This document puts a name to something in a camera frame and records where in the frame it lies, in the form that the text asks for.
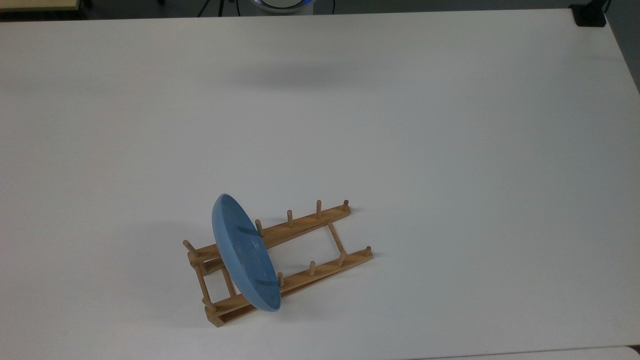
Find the blue round plate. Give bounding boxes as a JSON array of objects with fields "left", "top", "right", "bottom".
[{"left": 211, "top": 193, "right": 282, "bottom": 312}]

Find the wooden plate rack with pegs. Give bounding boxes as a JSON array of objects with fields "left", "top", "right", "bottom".
[{"left": 182, "top": 199, "right": 374, "bottom": 328}]

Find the black tripod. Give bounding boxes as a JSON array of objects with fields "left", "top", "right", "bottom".
[{"left": 197, "top": 0, "right": 227, "bottom": 18}]

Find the yellow wooden board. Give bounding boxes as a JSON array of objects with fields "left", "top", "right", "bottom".
[{"left": 0, "top": 0, "right": 81, "bottom": 13}]

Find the black camera pole table clamp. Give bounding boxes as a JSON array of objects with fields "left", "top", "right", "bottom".
[{"left": 569, "top": 0, "right": 612, "bottom": 28}]

